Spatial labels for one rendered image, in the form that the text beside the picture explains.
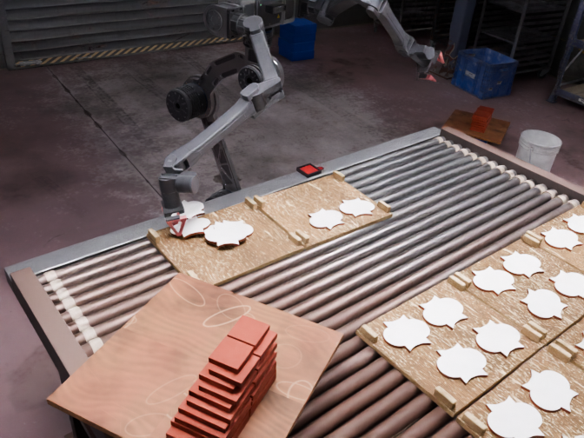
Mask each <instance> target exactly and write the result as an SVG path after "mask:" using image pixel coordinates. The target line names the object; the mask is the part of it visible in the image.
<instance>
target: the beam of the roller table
mask: <svg viewBox="0 0 584 438"><path fill-rule="evenodd" d="M440 133H441V130H440V129H437V128H436V127H431V128H428V129H424V130H421V131H418V132H415V133H413V134H410V135H407V136H403V137H400V138H397V139H395V140H392V141H389V142H386V143H382V144H379V145H376V146H373V147H370V148H367V149H363V150H360V151H357V152H355V153H352V154H349V155H346V156H342V157H339V158H336V159H334V160H331V161H328V162H325V163H321V164H318V165H316V167H323V168H324V169H323V170H322V173H321V174H319V175H316V176H312V177H310V178H307V177H306V176H304V175H302V174H301V173H299V172H298V171H296V172H294V173H291V174H288V175H286V176H281V177H278V178H276V179H273V180H270V181H267V182H263V183H260V184H257V185H254V186H251V187H248V188H246V189H241V190H238V191H236V192H233V193H230V194H227V195H225V196H220V197H217V198H215V199H212V200H209V201H207V202H202V204H203V207H204V209H203V212H205V215H206V214H208V213H211V212H214V211H217V210H220V209H225V208H227V207H230V206H233V205H236V204H238V203H241V202H245V197H247V196H248V197H249V198H251V199H252V200H254V196H255V195H258V196H260V197H262V196H267V195H270V194H273V193H275V192H278V191H281V190H285V189H289V188H292V187H295V186H298V185H301V184H304V183H308V182H311V181H314V180H316V179H319V178H322V177H325V176H329V175H332V174H333V171H334V170H336V171H338V172H339V171H342V170H345V169H349V168H352V167H354V166H357V165H359V164H362V163H366V162H369V161H372V160H375V159H377V158H380V157H382V156H386V155H389V154H392V153H395V152H397V151H400V150H403V149H406V148H409V147H412V146H415V145H417V144H420V143H424V142H426V141H429V140H432V139H433V138H435V137H438V136H440ZM167 227H169V225H168V224H167V223H166V220H165V217H164V216H159V217H157V218H154V219H151V220H148V221H146V222H141V223H138V224H135V225H132V226H129V227H127V228H124V229H119V230H117V231H114V232H111V233H108V234H106V235H103V236H99V237H96V238H93V239H90V240H88V241H85V242H80V243H77V244H74V245H71V246H69V247H66V248H63V249H59V250H56V251H53V252H50V253H48V254H45V255H40V256H38V257H35V258H32V259H29V260H27V261H24V262H19V263H16V264H13V265H10V266H8V267H5V268H4V272H5V275H6V278H7V282H8V284H9V285H10V287H11V289H12V291H13V292H14V294H15V291H14V288H13V284H12V281H11V278H10V273H12V272H15V271H18V270H20V269H25V268H28V267H31V269H32V270H33V272H34V273H35V275H36V276H39V275H43V273H45V272H48V271H51V270H57V269H60V268H63V267H66V266H69V265H71V264H74V263H77V262H80V261H83V260H86V259H89V258H91V257H94V256H99V255H101V254H103V253H106V252H109V251H111V250H114V249H119V248H121V247H123V246H126V245H129V244H131V243H134V242H139V241H141V240H143V239H146V238H147V234H148V229H151V228H152V229H153V230H154V231H157V230H159V229H164V228H167Z"/></svg>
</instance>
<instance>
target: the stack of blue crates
mask: <svg viewBox="0 0 584 438"><path fill-rule="evenodd" d="M316 27H317V23H313V22H311V21H309V20H308V19H305V18H298V17H296V18H295V21H294V22H292V23H286V24H284V25H281V24H280V37H278V46H279V54H280V55H281V56H284V57H286V58H287V59H288V60H290V61H291V62H294V61H300V60H307V59H313V58H314V53H315V51H314V47H315V33H316Z"/></svg>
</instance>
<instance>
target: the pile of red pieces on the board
mask: <svg viewBox="0 0 584 438"><path fill-rule="evenodd" d="M269 327H270V325H268V324H267V323H264V322H260V321H257V320H255V319H253V318H250V317H247V316H246V315H242V316H241V318H240V319H239V320H238V322H237V323H236V324H235V326H234V327H233V328H232V329H231V330H230V331H229V333H228V334H227V336H225V337H224V338H223V340H222V341H221V342H220V344H219V345H218V346H217V347H216V349H215V350H214V351H213V353H212V354H211V355H210V356H209V362H208V363H207V364H206V366H205V367H204V368H203V369H202V371H201V372H200V373H199V378H198V379H197V380H196V382H195V383H194V384H193V386H192V387H191V388H190V389H189V394H188V395H187V397H186V398H185V399H184V400H183V402H182V403H181V404H180V406H179V407H178V412H177V413H176V414H175V416H174V417H173V418H172V419H171V421H170V423H171V425H172V426H171V427H170V428H169V430H168V431H167V432H166V437H167V438H237V437H238V436H239V434H240V433H241V432H242V430H243V428H244V427H245V425H246V424H247V422H248V421H249V418H250V416H251V415H252V414H253V413H254V411H255V410H256V408H257V406H258V405H259V403H260V402H261V400H262V398H263V397H264V396H265V395H266V393H267V391H268V390H269V388H270V386H271V385H272V383H273V382H274V380H275V374H276V369H275V367H276V360H275V358H276V354H277V352H275V349H276V348H277V342H275V339H276V338H277V333H276V332H274V331H272V330H269Z"/></svg>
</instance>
